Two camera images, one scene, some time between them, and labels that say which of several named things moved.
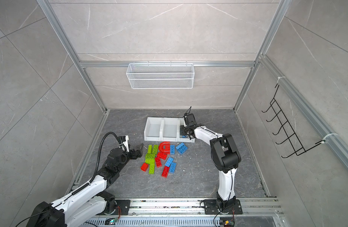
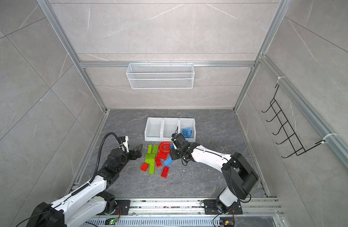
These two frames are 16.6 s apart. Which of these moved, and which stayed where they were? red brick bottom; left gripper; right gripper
Moved: right gripper
Stayed: red brick bottom; left gripper
